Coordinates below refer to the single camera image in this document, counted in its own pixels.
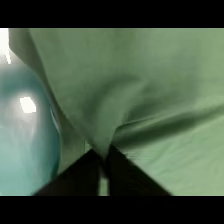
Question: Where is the green shirt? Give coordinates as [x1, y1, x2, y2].
[8, 27, 224, 197]

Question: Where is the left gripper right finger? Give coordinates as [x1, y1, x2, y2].
[105, 144, 173, 197]

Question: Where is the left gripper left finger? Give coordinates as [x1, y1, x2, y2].
[33, 148, 102, 197]

